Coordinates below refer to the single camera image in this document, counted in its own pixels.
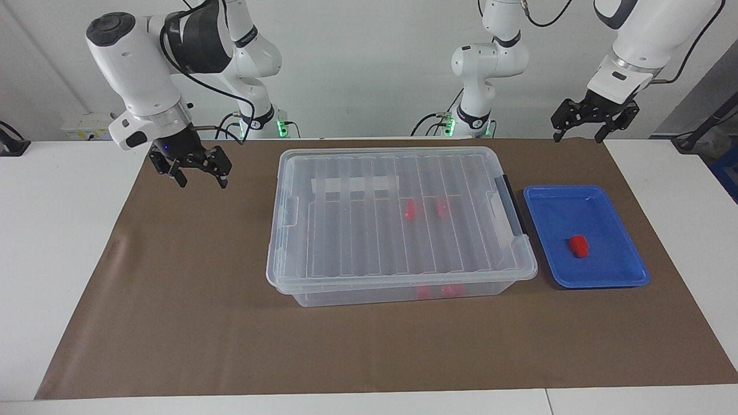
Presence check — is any blue crate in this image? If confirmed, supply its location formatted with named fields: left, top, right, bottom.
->
left=709, top=144, right=738, bottom=203

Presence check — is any white power strip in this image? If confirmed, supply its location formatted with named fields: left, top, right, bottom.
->
left=61, top=112, right=116, bottom=141

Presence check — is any brown paper table mat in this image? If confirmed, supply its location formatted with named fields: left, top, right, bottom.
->
left=35, top=138, right=738, bottom=400

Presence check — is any black clamp bracket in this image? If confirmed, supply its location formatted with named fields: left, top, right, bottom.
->
left=0, top=121, right=31, bottom=156

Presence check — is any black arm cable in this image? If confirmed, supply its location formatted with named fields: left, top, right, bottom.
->
left=649, top=0, right=726, bottom=85
left=159, top=0, right=255, bottom=142

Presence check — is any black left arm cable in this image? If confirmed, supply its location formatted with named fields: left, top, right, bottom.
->
left=649, top=0, right=726, bottom=85

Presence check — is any black box latch handle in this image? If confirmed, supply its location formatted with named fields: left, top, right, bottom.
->
left=495, top=175, right=529, bottom=237

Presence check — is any black base cable bundle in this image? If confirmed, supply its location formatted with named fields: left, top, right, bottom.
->
left=411, top=107, right=462, bottom=137

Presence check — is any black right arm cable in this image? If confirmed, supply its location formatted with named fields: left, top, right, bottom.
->
left=159, top=0, right=255, bottom=142

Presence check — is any black stand pole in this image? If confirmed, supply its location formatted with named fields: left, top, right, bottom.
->
left=672, top=92, right=738, bottom=153

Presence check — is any blue plastic tray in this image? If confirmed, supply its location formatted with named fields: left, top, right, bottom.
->
left=524, top=185, right=651, bottom=289

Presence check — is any black looped overhead cable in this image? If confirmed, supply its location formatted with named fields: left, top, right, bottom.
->
left=522, top=0, right=574, bottom=27

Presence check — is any clear ribbed plastic lid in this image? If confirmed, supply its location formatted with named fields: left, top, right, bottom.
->
left=266, top=147, right=538, bottom=292

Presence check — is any clear plastic storage box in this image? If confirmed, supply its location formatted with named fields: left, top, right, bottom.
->
left=266, top=147, right=538, bottom=307

